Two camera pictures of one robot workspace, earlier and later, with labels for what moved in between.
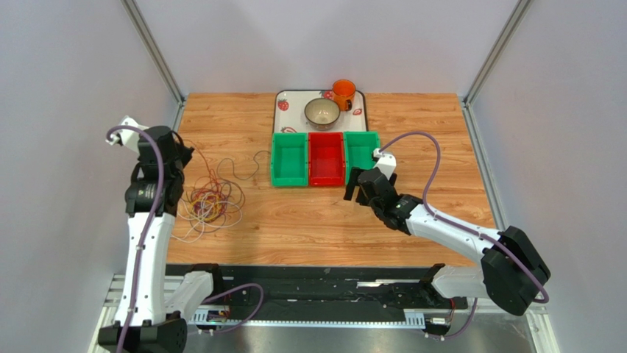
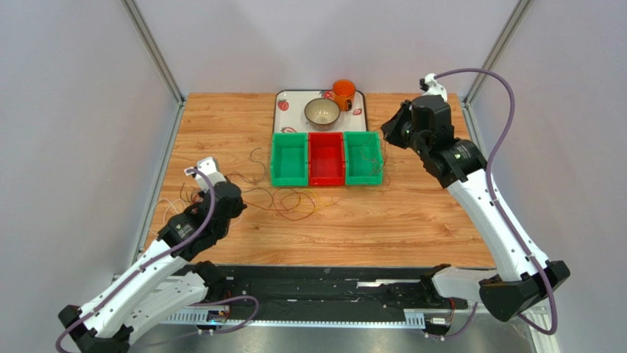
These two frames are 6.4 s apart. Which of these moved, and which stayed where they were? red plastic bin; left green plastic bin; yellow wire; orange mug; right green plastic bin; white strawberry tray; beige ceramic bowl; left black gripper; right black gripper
Moved: left black gripper; yellow wire; right black gripper
Stayed: right green plastic bin; beige ceramic bowl; red plastic bin; white strawberry tray; left green plastic bin; orange mug
